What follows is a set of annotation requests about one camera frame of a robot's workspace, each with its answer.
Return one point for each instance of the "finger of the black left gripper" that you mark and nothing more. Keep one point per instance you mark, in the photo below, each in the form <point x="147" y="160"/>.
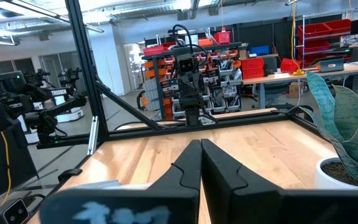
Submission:
<point x="186" y="87"/>
<point x="198" y="86"/>

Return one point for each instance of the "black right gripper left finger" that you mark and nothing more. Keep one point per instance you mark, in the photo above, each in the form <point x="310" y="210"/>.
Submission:
<point x="172" y="199"/>

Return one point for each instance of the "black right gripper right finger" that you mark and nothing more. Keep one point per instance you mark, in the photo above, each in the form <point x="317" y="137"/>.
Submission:
<point x="244" y="202"/>

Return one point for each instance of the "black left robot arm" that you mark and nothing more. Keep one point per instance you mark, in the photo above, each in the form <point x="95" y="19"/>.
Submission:
<point x="193" y="117"/>

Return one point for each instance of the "neighbouring black robot arm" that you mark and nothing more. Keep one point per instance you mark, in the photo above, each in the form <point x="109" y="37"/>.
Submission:
<point x="59" y="92"/>

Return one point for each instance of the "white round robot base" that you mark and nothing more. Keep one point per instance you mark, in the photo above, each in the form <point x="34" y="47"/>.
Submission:
<point x="70" y="115"/>

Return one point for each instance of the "shelf rack with parts bins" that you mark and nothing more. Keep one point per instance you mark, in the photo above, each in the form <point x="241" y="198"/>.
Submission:
<point x="225" y="90"/>

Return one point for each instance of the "small red bin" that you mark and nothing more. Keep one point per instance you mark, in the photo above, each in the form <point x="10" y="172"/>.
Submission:
<point x="222" y="37"/>

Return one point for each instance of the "stacked red bins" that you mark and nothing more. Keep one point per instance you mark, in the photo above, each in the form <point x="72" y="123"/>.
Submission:
<point x="252" y="68"/>

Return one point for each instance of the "blue storage bin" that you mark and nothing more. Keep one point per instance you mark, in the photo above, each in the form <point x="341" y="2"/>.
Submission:
<point x="259" y="50"/>

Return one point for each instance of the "white round plant pot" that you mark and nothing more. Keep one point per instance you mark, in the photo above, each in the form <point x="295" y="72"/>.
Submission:
<point x="323" y="177"/>

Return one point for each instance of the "red bin on desk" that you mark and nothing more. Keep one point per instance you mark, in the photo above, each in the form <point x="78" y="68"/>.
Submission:
<point x="289" y="66"/>

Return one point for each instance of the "brown cardboard box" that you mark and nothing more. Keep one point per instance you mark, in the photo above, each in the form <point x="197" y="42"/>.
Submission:
<point x="295" y="90"/>

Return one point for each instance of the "green artificial snake plant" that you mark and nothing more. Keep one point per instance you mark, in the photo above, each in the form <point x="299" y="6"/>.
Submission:
<point x="353" y="130"/>

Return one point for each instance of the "grey laptop with orange sticker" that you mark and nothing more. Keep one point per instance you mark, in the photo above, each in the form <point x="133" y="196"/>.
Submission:
<point x="331" y="65"/>

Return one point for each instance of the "long wooden desk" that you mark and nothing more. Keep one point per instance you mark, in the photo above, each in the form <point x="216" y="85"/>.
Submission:
<point x="353" y="69"/>

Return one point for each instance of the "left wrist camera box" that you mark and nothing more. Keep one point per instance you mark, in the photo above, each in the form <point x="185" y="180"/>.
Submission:
<point x="187" y="64"/>

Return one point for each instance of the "silver frame plate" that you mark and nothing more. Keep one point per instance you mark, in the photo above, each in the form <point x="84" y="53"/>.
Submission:
<point x="93" y="137"/>

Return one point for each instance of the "black aluminium rig frame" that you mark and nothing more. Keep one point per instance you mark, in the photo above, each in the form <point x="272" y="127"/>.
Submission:
<point x="86" y="62"/>

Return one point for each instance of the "black edge bracket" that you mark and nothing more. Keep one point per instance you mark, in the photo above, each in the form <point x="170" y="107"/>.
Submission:
<point x="68" y="174"/>

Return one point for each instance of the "black stereo camera box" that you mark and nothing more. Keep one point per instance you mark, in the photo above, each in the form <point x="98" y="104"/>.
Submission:
<point x="12" y="213"/>

